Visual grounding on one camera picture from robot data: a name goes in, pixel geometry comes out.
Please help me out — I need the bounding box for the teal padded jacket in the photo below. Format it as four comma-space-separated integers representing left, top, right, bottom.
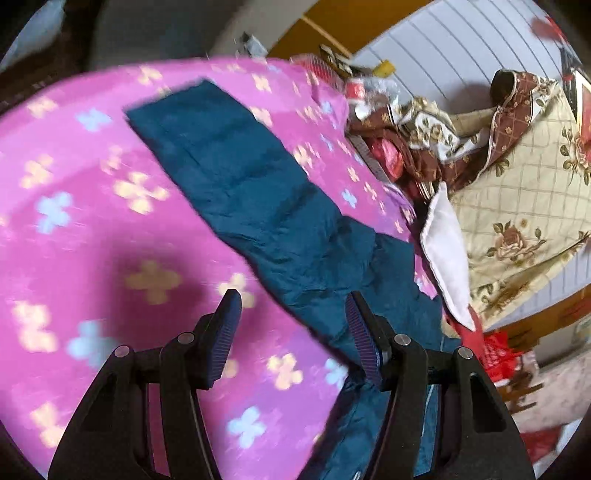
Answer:
127, 81, 455, 479

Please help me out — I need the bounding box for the red shopping bag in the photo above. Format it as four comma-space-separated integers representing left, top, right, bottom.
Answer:
483, 331, 521, 383

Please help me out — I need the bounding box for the red cushion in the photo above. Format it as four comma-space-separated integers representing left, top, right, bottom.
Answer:
442, 307, 485, 362

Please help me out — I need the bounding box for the pink floral bed sheet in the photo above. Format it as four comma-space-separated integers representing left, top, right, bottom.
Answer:
1, 57, 415, 479

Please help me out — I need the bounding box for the white pillow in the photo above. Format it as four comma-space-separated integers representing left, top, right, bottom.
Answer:
420, 182, 477, 332

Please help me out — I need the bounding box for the cream floral quilt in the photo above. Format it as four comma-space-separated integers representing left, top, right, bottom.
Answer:
450, 77, 590, 328

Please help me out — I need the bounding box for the brown patterned blanket pile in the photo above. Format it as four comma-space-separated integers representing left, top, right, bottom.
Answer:
349, 70, 563, 192

